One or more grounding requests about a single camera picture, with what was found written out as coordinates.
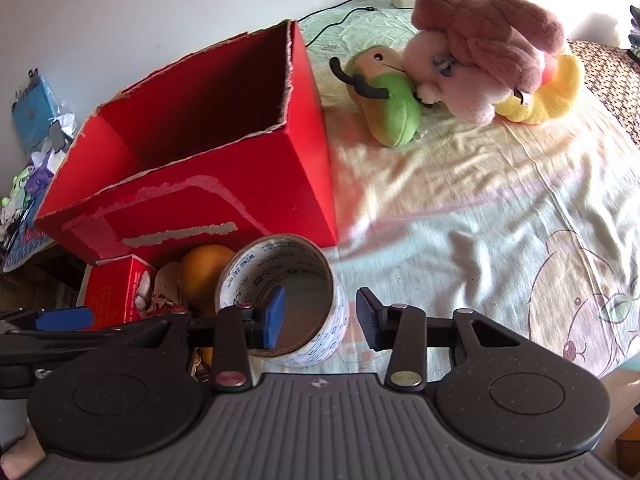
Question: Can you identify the yellow plush toy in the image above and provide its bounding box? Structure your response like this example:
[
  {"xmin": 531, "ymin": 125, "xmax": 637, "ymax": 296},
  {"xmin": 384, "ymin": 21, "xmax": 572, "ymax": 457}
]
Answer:
[{"xmin": 495, "ymin": 42, "xmax": 586, "ymax": 126}]

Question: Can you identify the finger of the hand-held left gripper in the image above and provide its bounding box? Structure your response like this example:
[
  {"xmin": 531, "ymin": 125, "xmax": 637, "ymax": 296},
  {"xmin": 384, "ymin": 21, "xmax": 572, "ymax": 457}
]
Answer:
[
  {"xmin": 0, "ymin": 308, "xmax": 147, "ymax": 361},
  {"xmin": 0, "ymin": 360, "xmax": 57, "ymax": 400}
]

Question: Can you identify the black phone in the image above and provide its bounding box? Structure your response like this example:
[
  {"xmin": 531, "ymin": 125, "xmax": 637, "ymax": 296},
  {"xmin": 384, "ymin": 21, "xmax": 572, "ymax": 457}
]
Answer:
[{"xmin": 50, "ymin": 122, "xmax": 72, "ymax": 154}]

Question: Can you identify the black charging cable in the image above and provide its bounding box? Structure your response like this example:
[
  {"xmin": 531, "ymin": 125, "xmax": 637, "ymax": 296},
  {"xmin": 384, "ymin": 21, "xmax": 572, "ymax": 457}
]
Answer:
[{"xmin": 300, "ymin": 0, "xmax": 416, "ymax": 48}]

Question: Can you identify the small red carton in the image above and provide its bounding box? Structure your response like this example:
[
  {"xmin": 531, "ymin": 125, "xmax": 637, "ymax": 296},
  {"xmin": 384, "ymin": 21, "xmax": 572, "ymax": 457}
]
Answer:
[{"xmin": 82, "ymin": 254, "xmax": 159, "ymax": 332}]

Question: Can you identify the green avocado plush toy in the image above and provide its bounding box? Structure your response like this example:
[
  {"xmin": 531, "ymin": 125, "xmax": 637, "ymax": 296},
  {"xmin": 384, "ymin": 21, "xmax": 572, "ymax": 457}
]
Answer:
[{"xmin": 329, "ymin": 47, "xmax": 424, "ymax": 149}]

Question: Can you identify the pink brown plush doll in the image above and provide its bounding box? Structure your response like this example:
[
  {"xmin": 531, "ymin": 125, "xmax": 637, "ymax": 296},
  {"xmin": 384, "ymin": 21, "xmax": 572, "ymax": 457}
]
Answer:
[{"xmin": 402, "ymin": 0, "xmax": 569, "ymax": 126}]

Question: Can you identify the striped fabric item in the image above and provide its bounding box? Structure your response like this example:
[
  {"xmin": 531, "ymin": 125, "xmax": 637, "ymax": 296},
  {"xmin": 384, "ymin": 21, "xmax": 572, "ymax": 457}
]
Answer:
[{"xmin": 627, "ymin": 5, "xmax": 640, "ymax": 61}]

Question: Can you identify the purple tissue box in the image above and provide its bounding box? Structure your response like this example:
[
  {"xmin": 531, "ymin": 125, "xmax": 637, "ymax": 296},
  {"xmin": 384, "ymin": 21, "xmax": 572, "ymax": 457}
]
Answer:
[{"xmin": 29, "ymin": 152, "xmax": 57, "ymax": 197}]

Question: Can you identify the white plush toy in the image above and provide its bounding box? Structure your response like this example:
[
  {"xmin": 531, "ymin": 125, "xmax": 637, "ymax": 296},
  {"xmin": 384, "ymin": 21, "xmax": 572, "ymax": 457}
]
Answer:
[{"xmin": 0, "ymin": 207, "xmax": 27, "ymax": 247}]

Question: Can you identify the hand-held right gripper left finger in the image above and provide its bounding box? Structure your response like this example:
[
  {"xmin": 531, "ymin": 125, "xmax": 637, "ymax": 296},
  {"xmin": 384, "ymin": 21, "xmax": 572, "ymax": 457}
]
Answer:
[{"xmin": 107, "ymin": 286, "xmax": 288, "ymax": 394}]

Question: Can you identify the blue plastic pouch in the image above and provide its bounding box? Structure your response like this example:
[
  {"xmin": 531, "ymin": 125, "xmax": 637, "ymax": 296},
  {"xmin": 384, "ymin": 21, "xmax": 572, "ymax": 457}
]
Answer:
[{"xmin": 11, "ymin": 70, "xmax": 76, "ymax": 153}]

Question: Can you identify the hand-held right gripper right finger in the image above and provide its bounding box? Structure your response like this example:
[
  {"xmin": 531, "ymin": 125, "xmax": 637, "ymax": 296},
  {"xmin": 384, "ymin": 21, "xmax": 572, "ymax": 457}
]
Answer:
[{"xmin": 356, "ymin": 287, "xmax": 541, "ymax": 394}]

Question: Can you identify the brown patterned blanket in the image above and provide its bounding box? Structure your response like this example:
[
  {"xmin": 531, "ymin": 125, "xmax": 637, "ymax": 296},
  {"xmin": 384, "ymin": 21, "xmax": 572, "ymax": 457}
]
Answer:
[{"xmin": 567, "ymin": 39, "xmax": 640, "ymax": 148}]

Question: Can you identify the red cardboard box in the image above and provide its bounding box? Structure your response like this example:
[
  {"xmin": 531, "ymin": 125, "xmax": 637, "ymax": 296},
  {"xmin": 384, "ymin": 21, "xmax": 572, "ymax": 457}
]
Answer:
[{"xmin": 34, "ymin": 19, "xmax": 339, "ymax": 267}]

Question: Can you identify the blue patterned cloth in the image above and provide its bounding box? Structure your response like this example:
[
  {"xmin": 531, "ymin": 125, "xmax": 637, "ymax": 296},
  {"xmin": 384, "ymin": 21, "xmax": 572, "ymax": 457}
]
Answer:
[{"xmin": 2, "ymin": 227, "xmax": 59, "ymax": 274}]

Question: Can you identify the beige fabric toy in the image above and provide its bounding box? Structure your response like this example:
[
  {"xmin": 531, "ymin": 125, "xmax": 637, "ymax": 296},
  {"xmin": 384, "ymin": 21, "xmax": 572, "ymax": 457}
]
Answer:
[{"xmin": 135, "ymin": 261, "xmax": 189, "ymax": 319}]

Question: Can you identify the printed packing tape roll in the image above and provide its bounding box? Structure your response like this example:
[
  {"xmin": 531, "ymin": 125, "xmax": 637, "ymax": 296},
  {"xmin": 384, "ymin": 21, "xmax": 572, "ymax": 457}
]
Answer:
[{"xmin": 214, "ymin": 234, "xmax": 349, "ymax": 370}]

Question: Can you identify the green frog toy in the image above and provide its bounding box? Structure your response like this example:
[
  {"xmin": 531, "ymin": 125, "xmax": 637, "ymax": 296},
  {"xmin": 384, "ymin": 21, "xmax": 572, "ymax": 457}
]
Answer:
[{"xmin": 0, "ymin": 170, "xmax": 32, "ymax": 211}]

